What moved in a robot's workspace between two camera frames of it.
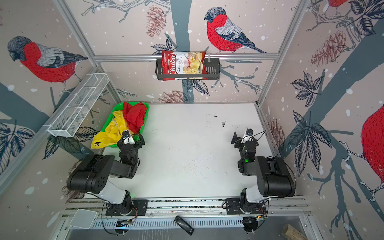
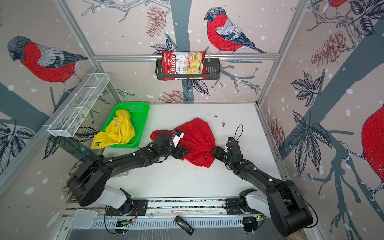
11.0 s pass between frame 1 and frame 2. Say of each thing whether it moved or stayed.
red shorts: moved
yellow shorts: stayed
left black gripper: moved
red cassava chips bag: stayed
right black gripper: moved
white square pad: stayed
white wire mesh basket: stayed
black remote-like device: stayed
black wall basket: stayed
